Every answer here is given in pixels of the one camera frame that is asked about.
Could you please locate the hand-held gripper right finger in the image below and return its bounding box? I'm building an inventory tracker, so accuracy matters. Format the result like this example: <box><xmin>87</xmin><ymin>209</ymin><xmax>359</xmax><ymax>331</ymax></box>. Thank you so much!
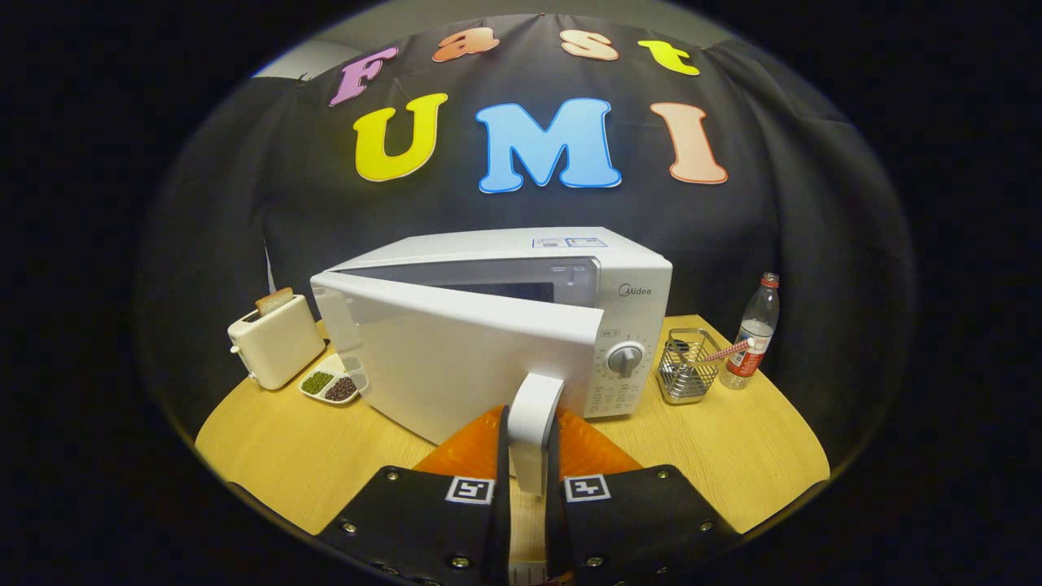
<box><xmin>544</xmin><ymin>407</ymin><xmax>743</xmax><ymax>586</ymax></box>

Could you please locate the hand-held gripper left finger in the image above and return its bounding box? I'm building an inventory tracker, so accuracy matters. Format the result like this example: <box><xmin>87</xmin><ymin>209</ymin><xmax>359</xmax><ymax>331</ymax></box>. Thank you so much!
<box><xmin>313</xmin><ymin>405</ymin><xmax>512</xmax><ymax>586</ymax></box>

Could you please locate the white toaster oven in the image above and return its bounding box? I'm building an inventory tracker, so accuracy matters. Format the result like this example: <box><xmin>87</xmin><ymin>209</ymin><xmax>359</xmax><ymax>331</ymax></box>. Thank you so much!
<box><xmin>309</xmin><ymin>226</ymin><xmax>674</xmax><ymax>497</ymax></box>

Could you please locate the cream toaster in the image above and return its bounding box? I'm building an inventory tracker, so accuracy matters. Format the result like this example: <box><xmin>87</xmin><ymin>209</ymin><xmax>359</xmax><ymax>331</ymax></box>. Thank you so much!
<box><xmin>227</xmin><ymin>293</ymin><xmax>326</xmax><ymax>391</ymax></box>

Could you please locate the white divided bean dish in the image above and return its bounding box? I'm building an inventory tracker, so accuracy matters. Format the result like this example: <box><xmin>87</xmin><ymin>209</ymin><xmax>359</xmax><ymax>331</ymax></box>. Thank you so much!
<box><xmin>298</xmin><ymin>352</ymin><xmax>370</xmax><ymax>406</ymax></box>

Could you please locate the red white striped straw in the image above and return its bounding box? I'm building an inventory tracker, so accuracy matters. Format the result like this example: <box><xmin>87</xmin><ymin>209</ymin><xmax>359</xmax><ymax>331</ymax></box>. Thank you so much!
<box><xmin>696</xmin><ymin>338</ymin><xmax>754</xmax><ymax>365</ymax></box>

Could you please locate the clear plastic water bottle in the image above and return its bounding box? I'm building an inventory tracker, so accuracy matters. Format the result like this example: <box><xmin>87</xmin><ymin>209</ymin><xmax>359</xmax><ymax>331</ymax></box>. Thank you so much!
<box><xmin>720</xmin><ymin>272</ymin><xmax>781</xmax><ymax>391</ymax></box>

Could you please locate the toast slice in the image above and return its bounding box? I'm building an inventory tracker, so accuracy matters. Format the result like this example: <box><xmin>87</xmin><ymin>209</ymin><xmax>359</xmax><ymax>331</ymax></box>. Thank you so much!
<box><xmin>255</xmin><ymin>286</ymin><xmax>296</xmax><ymax>317</ymax></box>

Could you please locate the metal wire basket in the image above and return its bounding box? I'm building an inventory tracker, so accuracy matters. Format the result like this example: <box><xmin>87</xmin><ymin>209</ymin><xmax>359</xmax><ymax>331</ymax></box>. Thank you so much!
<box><xmin>656</xmin><ymin>327</ymin><xmax>724</xmax><ymax>405</ymax></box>

